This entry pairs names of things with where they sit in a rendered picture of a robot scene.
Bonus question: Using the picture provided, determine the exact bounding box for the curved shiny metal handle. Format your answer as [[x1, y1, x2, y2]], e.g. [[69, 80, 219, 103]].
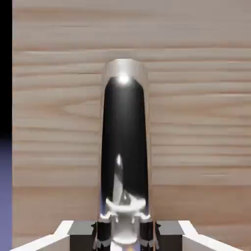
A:
[[93, 58, 160, 251]]

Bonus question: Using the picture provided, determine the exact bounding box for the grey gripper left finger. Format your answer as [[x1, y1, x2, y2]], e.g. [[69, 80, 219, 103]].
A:
[[9, 220, 97, 251]]

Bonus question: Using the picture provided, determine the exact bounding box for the light wood cabinet door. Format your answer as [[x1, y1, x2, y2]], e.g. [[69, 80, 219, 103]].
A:
[[12, 0, 251, 251]]

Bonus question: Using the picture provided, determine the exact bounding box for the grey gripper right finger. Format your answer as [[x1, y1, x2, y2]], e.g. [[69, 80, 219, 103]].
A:
[[155, 220, 244, 251]]

